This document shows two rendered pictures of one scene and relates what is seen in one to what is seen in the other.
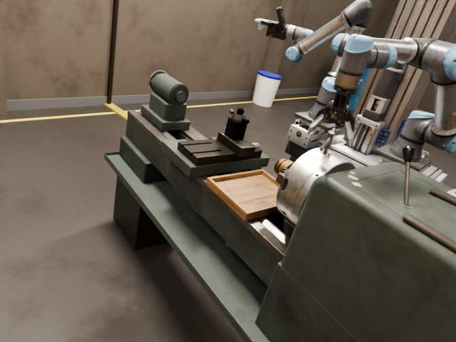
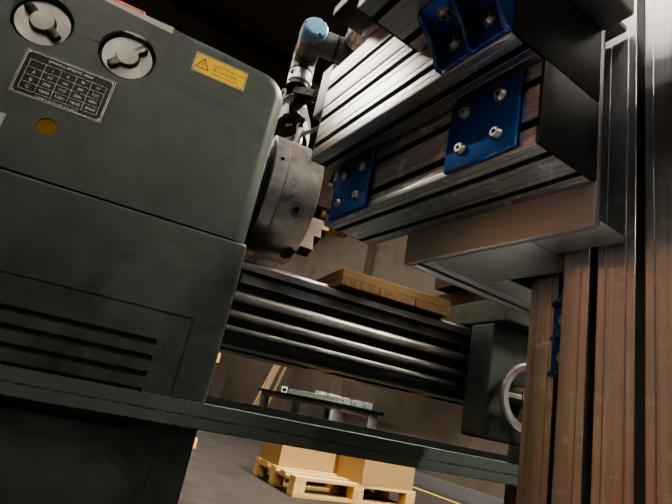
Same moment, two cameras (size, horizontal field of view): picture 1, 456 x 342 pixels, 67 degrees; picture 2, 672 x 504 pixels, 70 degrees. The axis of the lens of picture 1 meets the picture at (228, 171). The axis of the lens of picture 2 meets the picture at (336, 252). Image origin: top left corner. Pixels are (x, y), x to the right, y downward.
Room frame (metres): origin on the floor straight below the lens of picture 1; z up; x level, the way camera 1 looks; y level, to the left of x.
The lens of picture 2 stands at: (1.84, -1.37, 0.60)
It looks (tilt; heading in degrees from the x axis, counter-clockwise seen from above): 18 degrees up; 113
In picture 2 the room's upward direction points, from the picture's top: 12 degrees clockwise
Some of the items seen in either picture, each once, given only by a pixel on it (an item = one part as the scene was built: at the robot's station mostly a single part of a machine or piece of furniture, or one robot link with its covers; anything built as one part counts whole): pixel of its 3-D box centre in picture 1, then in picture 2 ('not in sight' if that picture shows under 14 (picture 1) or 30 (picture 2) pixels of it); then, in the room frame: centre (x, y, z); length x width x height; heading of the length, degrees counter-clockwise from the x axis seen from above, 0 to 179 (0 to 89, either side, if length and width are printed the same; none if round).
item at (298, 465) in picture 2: not in sight; (336, 464); (0.54, 2.50, 0.20); 1.08 x 0.74 x 0.39; 54
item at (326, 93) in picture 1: (330, 90); not in sight; (2.00, -0.45, 1.33); 0.13 x 0.12 x 0.14; 164
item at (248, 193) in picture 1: (254, 192); (365, 301); (1.43, -0.15, 0.88); 0.36 x 0.30 x 0.04; 133
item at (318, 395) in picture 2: not in sight; (310, 420); (-0.78, 5.01, 0.39); 2.19 x 0.81 x 0.78; 143
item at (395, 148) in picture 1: (408, 146); not in sight; (1.69, -0.84, 1.21); 0.15 x 0.15 x 0.10
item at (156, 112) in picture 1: (167, 100); not in sight; (2.09, 0.48, 1.01); 0.30 x 0.20 x 0.29; 43
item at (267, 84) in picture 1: (265, 89); not in sight; (6.58, -0.31, 0.29); 0.47 x 0.47 x 0.57
